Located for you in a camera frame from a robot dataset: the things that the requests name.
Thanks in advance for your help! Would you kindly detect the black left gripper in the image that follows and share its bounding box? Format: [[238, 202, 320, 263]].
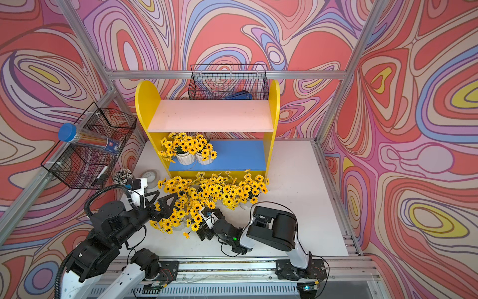
[[111, 189, 178, 248]]

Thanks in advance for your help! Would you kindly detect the sunflower pot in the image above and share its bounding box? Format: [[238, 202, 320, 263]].
[[157, 176, 197, 209], [239, 169, 270, 204], [149, 209, 187, 234], [195, 134, 217, 165], [183, 200, 215, 239], [189, 172, 227, 204], [158, 132, 197, 166], [220, 181, 248, 210]]

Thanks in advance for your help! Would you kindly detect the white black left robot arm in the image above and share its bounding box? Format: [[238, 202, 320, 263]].
[[54, 184, 179, 299]]

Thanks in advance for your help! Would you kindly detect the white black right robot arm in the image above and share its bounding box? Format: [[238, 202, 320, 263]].
[[197, 205, 312, 281]]

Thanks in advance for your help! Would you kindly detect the white tape roll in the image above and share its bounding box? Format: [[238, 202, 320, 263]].
[[141, 170, 160, 190]]

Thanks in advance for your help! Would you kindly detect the clear cup of pencils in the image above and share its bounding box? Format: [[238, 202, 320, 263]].
[[112, 168, 134, 185]]

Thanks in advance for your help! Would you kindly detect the yellow pink blue wooden shelf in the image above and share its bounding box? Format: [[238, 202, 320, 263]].
[[135, 80, 281, 178]]

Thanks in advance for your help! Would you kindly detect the clear tube with blue cap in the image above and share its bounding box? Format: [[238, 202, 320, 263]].
[[58, 123, 121, 155]]

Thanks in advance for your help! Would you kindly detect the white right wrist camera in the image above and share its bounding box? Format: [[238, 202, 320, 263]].
[[200, 207, 224, 230]]

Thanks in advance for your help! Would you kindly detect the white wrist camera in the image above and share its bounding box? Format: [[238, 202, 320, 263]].
[[200, 207, 224, 230], [125, 178, 148, 210]]

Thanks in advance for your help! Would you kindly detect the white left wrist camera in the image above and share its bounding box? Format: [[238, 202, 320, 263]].
[[125, 178, 148, 210]]

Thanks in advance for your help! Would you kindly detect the black wire basket left wall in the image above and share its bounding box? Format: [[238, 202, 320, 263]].
[[41, 103, 136, 189]]

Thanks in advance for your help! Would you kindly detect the black wire basket wall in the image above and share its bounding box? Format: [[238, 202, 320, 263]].
[[41, 103, 136, 189], [188, 63, 269, 100]]

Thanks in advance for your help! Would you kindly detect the black wire basket back wall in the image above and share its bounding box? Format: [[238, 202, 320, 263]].
[[188, 63, 269, 100]]

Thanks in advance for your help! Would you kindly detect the metal base rail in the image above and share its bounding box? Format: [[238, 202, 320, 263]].
[[122, 257, 389, 299]]

